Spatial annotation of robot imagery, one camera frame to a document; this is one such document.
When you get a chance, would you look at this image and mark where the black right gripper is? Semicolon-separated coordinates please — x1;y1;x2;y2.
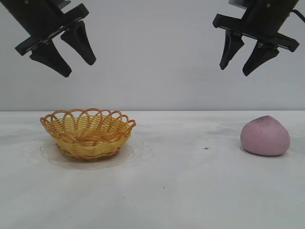
213;0;300;77

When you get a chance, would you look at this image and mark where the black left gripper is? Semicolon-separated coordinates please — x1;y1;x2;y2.
0;0;97;78

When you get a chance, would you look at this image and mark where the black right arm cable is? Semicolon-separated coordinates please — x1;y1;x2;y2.
291;9;305;24

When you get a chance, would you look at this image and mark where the pink peach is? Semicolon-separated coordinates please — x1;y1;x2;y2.
240;115;291;157

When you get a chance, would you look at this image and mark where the yellow woven plastic basket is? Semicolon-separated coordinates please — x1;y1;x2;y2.
40;108;137;162

